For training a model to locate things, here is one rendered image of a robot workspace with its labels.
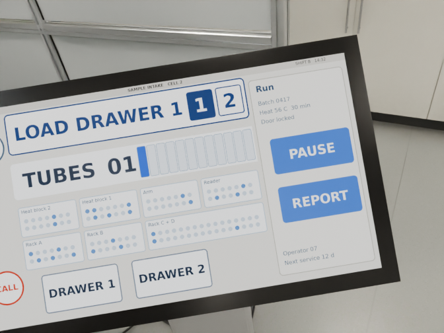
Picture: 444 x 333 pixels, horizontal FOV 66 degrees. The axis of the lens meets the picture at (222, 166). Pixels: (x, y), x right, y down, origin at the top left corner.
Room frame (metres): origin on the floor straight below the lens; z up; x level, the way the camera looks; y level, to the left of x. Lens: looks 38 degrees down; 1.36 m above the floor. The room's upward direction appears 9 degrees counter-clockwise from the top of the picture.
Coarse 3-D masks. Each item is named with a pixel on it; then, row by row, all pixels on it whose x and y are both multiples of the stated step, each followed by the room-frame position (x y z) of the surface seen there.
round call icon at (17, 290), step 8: (0, 272) 0.27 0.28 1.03; (8, 272) 0.27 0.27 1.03; (16, 272) 0.27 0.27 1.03; (0, 280) 0.27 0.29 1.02; (8, 280) 0.27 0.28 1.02; (16, 280) 0.27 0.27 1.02; (0, 288) 0.26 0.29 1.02; (8, 288) 0.26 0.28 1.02; (16, 288) 0.26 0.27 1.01; (24, 288) 0.26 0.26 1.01; (0, 296) 0.26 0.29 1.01; (8, 296) 0.26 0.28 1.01; (16, 296) 0.25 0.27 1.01; (24, 296) 0.25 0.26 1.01; (0, 304) 0.25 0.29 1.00; (8, 304) 0.25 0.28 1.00; (16, 304) 0.25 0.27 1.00
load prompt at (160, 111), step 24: (120, 96) 0.40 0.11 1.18; (144, 96) 0.40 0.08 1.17; (168, 96) 0.39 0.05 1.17; (192, 96) 0.39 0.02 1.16; (216, 96) 0.39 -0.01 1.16; (240, 96) 0.38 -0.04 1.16; (24, 120) 0.39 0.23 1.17; (48, 120) 0.39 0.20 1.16; (72, 120) 0.38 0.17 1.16; (96, 120) 0.38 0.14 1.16; (120, 120) 0.38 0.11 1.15; (144, 120) 0.38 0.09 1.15; (168, 120) 0.37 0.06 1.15; (192, 120) 0.37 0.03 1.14; (216, 120) 0.37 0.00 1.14; (24, 144) 0.37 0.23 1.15; (48, 144) 0.37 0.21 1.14; (72, 144) 0.37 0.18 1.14
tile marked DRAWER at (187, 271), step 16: (160, 256) 0.27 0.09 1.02; (176, 256) 0.27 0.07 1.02; (192, 256) 0.27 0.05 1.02; (208, 256) 0.26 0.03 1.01; (144, 272) 0.26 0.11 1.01; (160, 272) 0.26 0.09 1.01; (176, 272) 0.26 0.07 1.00; (192, 272) 0.25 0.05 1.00; (208, 272) 0.25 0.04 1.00; (144, 288) 0.25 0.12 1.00; (160, 288) 0.24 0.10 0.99; (176, 288) 0.24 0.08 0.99; (192, 288) 0.24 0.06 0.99
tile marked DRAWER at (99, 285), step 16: (64, 272) 0.27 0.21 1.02; (80, 272) 0.27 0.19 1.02; (96, 272) 0.26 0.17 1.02; (112, 272) 0.26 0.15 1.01; (48, 288) 0.26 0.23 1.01; (64, 288) 0.26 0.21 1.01; (80, 288) 0.25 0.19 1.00; (96, 288) 0.25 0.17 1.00; (112, 288) 0.25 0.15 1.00; (48, 304) 0.24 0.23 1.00; (64, 304) 0.24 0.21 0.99; (80, 304) 0.24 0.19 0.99; (96, 304) 0.24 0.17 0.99
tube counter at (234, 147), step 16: (240, 128) 0.36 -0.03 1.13; (144, 144) 0.36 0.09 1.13; (160, 144) 0.36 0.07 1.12; (176, 144) 0.35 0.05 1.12; (192, 144) 0.35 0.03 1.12; (208, 144) 0.35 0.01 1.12; (224, 144) 0.35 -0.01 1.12; (240, 144) 0.35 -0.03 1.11; (112, 160) 0.35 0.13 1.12; (128, 160) 0.35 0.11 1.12; (144, 160) 0.35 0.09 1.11; (160, 160) 0.34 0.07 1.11; (176, 160) 0.34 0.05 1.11; (192, 160) 0.34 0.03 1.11; (208, 160) 0.34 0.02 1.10; (224, 160) 0.34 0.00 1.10; (240, 160) 0.33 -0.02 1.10; (256, 160) 0.33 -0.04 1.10; (112, 176) 0.34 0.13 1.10; (128, 176) 0.33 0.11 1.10; (144, 176) 0.33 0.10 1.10; (160, 176) 0.33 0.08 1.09
